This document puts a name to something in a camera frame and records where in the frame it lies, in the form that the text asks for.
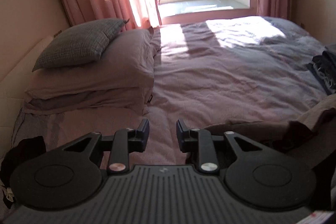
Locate stack of folded dark clothes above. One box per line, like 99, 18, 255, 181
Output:
307, 45, 336, 96

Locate white padded headboard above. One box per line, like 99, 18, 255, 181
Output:
0, 35, 54, 110

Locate grey checked pillow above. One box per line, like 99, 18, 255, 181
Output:
32, 18, 130, 72

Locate pink pillow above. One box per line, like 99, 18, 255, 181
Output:
25, 27, 155, 96
22, 87, 153, 116

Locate pink bedspread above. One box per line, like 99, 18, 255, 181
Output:
12, 17, 336, 170

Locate tan cloth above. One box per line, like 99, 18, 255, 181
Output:
287, 99, 336, 136

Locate grey blue blanket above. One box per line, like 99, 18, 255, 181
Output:
259, 17, 331, 98

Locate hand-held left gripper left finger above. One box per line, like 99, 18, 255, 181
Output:
62, 118, 150, 175

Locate dark cloth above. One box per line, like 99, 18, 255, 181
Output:
0, 136, 47, 212

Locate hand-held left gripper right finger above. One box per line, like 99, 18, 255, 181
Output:
176, 119, 266, 175

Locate dark brown sweater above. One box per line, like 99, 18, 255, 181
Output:
204, 119, 315, 155

